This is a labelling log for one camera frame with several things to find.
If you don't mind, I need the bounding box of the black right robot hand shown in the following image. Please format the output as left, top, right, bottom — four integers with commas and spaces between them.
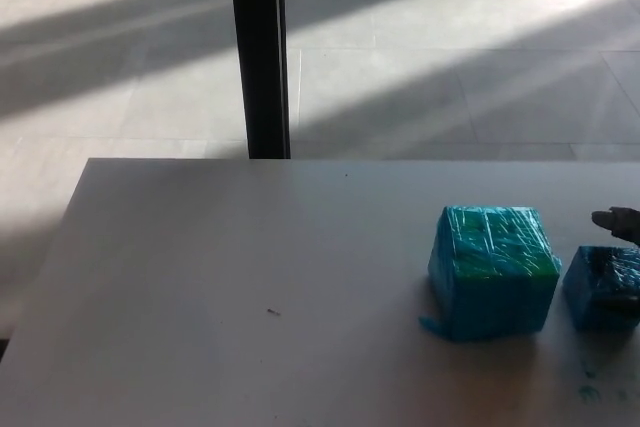
590, 205, 640, 321

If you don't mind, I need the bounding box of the small blue cube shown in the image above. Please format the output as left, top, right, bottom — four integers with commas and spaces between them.
562, 244, 640, 333

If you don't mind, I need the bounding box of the large blue wrapped cube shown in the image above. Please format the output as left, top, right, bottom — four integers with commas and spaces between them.
417, 204, 562, 345

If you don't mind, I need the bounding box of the black vertical post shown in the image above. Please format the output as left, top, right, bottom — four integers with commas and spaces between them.
226, 0, 292, 160

